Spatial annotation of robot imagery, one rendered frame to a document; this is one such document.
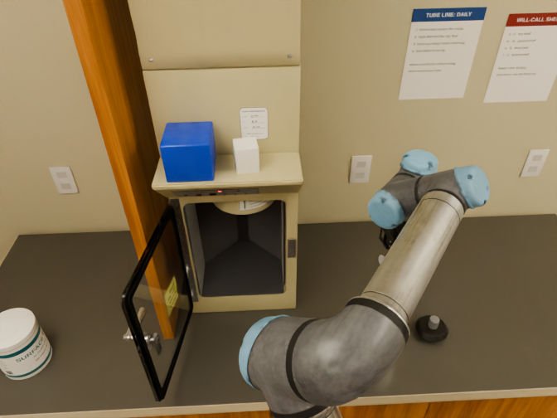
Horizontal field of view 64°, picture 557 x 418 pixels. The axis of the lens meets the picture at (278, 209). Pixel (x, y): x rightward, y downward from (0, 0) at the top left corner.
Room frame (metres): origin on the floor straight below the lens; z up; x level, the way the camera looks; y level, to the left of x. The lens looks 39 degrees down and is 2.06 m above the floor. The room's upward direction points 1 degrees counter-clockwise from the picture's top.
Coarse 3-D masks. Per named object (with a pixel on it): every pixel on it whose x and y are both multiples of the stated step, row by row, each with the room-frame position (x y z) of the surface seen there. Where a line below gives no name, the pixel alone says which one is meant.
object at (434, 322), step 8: (424, 320) 0.81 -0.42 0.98; (432, 320) 0.79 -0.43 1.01; (440, 320) 0.81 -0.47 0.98; (416, 328) 0.79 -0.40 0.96; (424, 328) 0.78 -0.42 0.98; (432, 328) 0.78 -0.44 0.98; (440, 328) 0.78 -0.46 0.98; (424, 336) 0.76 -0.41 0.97; (432, 336) 0.76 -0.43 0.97; (440, 336) 0.76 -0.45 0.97
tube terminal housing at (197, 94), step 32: (160, 96) 0.88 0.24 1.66; (192, 96) 0.88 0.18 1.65; (224, 96) 0.88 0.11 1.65; (256, 96) 0.89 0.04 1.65; (288, 96) 0.89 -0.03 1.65; (160, 128) 0.88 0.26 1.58; (224, 128) 0.88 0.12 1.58; (288, 128) 0.89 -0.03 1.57; (288, 192) 0.89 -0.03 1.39; (288, 224) 0.89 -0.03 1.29; (288, 288) 0.89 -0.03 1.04
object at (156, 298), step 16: (160, 224) 0.78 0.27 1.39; (160, 240) 0.76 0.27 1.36; (144, 256) 0.68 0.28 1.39; (160, 256) 0.74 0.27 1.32; (176, 256) 0.82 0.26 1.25; (144, 272) 0.66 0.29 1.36; (160, 272) 0.72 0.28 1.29; (176, 272) 0.80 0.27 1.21; (128, 288) 0.59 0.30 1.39; (144, 288) 0.64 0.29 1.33; (160, 288) 0.70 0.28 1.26; (176, 288) 0.78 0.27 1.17; (144, 304) 0.62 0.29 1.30; (160, 304) 0.68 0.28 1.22; (176, 304) 0.76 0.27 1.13; (128, 320) 0.56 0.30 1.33; (144, 320) 0.61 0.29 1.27; (160, 320) 0.67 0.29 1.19; (176, 320) 0.74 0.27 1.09; (144, 336) 0.59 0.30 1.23; (160, 336) 0.65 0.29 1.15; (176, 336) 0.72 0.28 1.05; (160, 352) 0.63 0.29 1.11; (144, 368) 0.56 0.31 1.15; (160, 368) 0.61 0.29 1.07; (160, 384) 0.59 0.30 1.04
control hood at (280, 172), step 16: (160, 160) 0.86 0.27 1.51; (224, 160) 0.86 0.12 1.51; (272, 160) 0.85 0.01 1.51; (288, 160) 0.85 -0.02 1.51; (160, 176) 0.80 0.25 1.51; (224, 176) 0.79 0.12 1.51; (240, 176) 0.79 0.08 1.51; (256, 176) 0.79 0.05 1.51; (272, 176) 0.79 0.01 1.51; (288, 176) 0.79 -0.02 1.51; (160, 192) 0.80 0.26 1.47; (272, 192) 0.85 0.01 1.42
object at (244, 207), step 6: (216, 204) 0.93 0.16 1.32; (222, 204) 0.92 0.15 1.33; (228, 204) 0.91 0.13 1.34; (234, 204) 0.91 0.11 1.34; (240, 204) 0.91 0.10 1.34; (246, 204) 0.91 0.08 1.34; (252, 204) 0.91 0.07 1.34; (258, 204) 0.91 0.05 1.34; (264, 204) 0.92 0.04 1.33; (270, 204) 0.94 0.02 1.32; (222, 210) 0.91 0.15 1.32; (228, 210) 0.91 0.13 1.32; (234, 210) 0.90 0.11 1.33; (240, 210) 0.90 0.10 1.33; (246, 210) 0.90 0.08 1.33; (252, 210) 0.90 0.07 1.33; (258, 210) 0.91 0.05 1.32
